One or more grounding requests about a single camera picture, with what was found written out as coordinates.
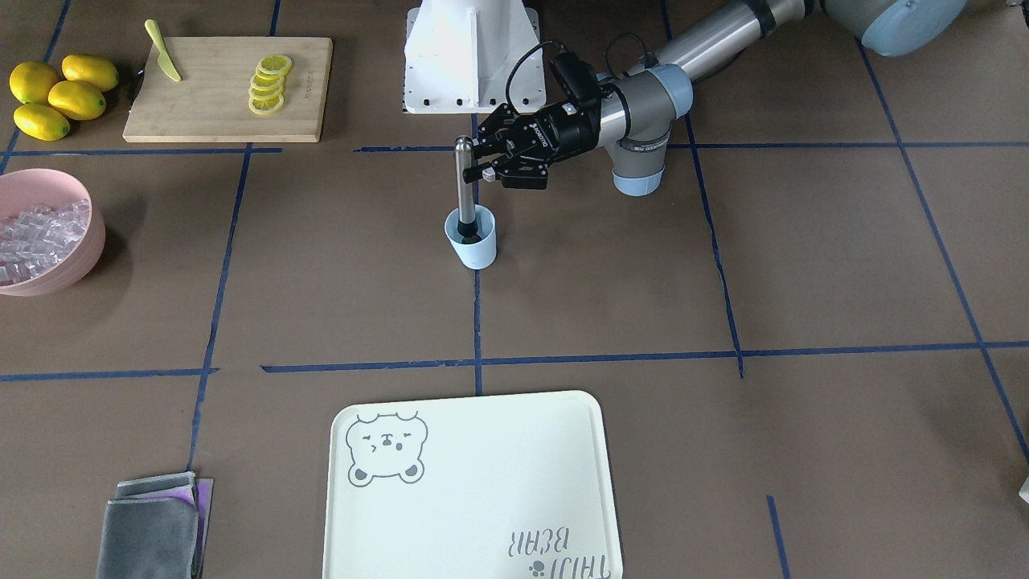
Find lemon slices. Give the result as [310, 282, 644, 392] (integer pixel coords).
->
[248, 55, 293, 115]

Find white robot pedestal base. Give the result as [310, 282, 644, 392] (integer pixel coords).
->
[402, 1, 547, 114]

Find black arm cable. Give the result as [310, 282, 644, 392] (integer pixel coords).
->
[505, 32, 654, 109]

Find yellow plastic knife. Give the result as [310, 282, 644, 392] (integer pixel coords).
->
[144, 19, 182, 82]

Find wooden cutting board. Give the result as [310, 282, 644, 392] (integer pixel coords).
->
[125, 36, 334, 143]

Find cream bear tray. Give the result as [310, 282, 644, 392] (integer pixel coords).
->
[321, 391, 624, 578]

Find steel muddler black tip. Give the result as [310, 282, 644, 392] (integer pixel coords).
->
[453, 136, 482, 244]

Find light blue plastic cup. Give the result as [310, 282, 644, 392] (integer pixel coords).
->
[443, 204, 498, 270]

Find grey folded cloth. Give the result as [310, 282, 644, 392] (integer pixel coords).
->
[96, 470, 215, 578]

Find yellow lemon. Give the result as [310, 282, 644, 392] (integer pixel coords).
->
[8, 61, 61, 104]
[61, 55, 119, 92]
[12, 103, 71, 142]
[47, 80, 107, 121]

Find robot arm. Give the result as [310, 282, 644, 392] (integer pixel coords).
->
[453, 1, 965, 195]

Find pink bowl of ice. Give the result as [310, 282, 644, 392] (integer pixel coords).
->
[1, 168, 106, 296]

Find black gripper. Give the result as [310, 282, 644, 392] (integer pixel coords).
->
[465, 51, 605, 190]

